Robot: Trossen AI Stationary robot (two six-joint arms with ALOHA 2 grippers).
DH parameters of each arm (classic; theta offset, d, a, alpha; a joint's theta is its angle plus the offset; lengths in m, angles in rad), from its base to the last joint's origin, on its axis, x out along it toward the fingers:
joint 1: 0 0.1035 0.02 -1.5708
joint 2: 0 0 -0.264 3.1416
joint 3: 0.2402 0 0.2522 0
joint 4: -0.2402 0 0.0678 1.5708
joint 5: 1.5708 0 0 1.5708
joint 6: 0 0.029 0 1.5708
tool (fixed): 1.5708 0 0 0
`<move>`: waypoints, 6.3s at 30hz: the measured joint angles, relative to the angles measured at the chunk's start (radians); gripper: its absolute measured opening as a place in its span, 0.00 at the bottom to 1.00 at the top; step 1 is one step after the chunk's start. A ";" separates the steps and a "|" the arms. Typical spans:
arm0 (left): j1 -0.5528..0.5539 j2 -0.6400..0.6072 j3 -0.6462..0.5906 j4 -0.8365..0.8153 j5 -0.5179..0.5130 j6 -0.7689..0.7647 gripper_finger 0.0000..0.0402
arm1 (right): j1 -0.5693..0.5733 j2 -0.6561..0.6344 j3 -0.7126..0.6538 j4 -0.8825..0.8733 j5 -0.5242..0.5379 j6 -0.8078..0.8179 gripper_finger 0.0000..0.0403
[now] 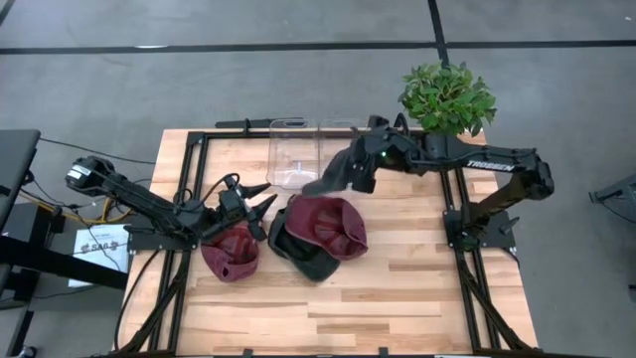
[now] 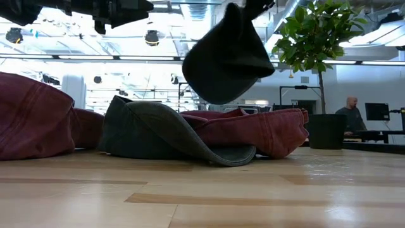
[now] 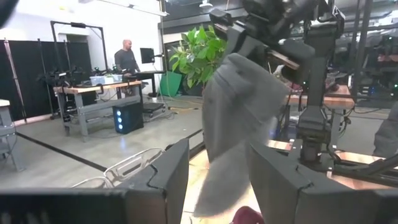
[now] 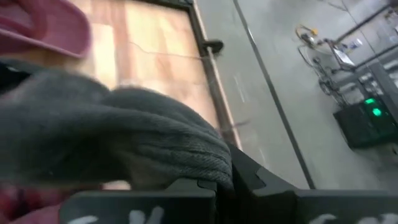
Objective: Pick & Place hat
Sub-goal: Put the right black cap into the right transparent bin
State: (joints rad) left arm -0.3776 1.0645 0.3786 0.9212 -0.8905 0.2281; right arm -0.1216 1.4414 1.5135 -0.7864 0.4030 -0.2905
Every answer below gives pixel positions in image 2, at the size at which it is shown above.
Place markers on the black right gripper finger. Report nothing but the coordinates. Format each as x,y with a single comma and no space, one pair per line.
257,6

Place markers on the maroon baseball cap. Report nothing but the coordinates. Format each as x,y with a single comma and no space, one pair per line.
31,120
269,133

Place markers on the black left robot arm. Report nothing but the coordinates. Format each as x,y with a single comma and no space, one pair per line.
19,9

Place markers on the black pendant ceiling lamp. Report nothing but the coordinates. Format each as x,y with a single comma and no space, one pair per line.
152,38
14,35

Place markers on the long ceiling light strip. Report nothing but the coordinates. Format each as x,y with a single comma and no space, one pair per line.
145,58

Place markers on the potted green leafy tree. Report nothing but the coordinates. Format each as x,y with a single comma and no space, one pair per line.
313,35

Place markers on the small black ceiling spotlight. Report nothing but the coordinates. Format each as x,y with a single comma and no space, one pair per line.
174,79
97,79

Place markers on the small yellow hanging cone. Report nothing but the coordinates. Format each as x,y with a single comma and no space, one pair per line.
290,75

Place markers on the white round column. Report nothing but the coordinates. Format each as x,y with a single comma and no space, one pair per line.
73,92

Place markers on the white ceiling light panel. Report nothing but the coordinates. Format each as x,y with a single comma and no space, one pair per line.
367,35

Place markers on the person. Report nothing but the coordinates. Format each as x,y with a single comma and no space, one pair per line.
352,118

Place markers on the black computer monitor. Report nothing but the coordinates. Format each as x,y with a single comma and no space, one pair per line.
377,111

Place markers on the black desk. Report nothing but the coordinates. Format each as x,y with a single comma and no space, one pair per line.
373,134

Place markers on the silver ventilation duct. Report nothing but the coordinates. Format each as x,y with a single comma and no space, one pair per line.
197,12

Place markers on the grey wall vent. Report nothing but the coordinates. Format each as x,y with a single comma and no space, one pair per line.
304,79

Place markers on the black aluminium table frame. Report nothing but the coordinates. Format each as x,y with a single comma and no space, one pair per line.
379,148

